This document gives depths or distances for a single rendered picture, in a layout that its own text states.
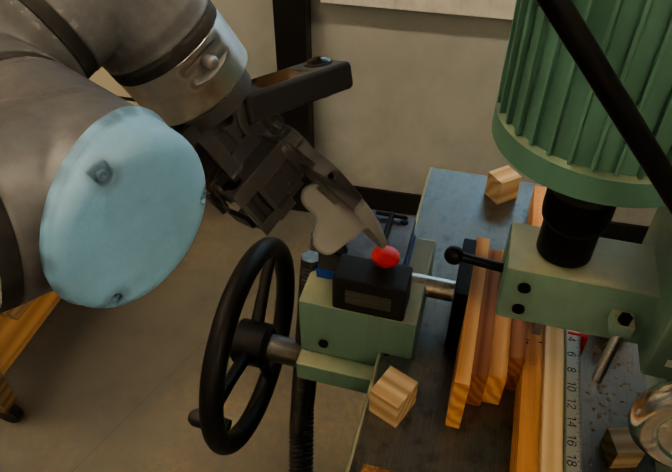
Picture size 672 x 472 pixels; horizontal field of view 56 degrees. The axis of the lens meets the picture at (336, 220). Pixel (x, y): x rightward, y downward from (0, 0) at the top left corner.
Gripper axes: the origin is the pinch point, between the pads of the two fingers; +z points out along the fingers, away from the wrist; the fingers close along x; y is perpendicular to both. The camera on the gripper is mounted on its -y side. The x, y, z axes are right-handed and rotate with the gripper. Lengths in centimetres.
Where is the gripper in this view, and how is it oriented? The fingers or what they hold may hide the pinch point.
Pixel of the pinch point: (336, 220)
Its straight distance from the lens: 62.7
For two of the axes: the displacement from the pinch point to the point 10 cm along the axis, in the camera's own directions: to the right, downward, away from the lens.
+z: 4.5, 5.9, 6.7
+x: 6.7, 2.6, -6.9
